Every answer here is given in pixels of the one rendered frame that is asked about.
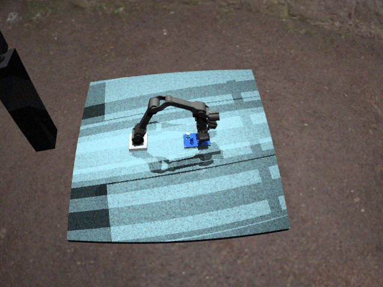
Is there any blue circuit board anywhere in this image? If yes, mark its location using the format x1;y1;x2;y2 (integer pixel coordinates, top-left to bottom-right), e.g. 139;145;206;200
183;132;211;148

